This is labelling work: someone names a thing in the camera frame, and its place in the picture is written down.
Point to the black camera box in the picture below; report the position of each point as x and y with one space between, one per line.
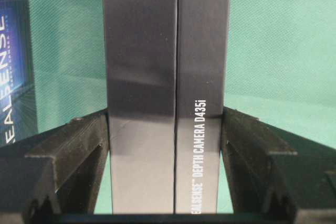
165 62
18 100

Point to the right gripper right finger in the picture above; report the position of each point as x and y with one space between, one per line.
270 170

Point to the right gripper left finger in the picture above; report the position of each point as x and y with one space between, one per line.
57 171

